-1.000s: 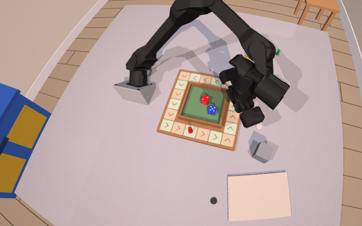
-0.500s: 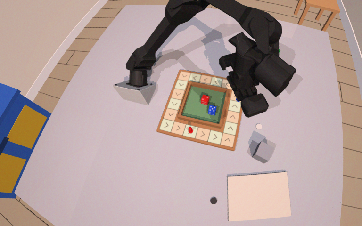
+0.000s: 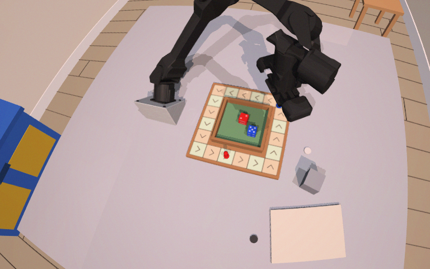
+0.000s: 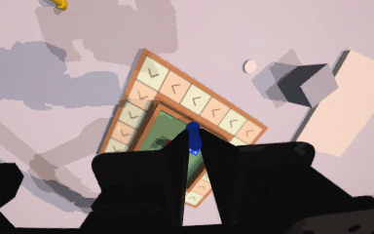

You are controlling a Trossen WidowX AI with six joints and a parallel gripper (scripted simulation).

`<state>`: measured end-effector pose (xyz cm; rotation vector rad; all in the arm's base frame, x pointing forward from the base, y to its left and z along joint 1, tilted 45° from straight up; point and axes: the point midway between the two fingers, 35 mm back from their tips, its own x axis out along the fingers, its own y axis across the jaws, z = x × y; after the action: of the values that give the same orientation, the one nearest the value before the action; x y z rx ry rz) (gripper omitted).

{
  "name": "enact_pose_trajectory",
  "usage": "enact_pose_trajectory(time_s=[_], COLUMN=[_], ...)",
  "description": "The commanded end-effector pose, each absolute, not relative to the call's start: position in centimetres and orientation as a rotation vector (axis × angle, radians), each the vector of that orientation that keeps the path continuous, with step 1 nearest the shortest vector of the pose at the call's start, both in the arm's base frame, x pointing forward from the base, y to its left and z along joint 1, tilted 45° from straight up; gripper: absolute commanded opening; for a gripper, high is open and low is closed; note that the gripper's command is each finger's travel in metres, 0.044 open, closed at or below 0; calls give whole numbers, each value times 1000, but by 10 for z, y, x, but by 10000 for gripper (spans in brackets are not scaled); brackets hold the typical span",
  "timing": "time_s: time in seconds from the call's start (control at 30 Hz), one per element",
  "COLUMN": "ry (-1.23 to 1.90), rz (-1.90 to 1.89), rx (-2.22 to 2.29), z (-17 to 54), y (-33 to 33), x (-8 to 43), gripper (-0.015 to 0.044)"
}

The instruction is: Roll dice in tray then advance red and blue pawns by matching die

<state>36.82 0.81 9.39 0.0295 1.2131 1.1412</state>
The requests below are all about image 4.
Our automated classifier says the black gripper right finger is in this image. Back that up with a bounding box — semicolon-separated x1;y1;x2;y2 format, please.
199;129;316;224

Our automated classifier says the yellow game pawn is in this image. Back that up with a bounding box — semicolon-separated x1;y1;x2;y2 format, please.
51;0;68;10

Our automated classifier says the blue die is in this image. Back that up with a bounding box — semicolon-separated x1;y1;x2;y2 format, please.
190;149;201;156

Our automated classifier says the blue pawn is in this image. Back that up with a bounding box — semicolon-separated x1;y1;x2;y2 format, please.
185;122;203;151

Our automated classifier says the grey cube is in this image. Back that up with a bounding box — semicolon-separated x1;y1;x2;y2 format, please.
277;63;339;107

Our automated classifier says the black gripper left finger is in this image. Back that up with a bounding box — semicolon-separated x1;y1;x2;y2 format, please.
92;129;190;226

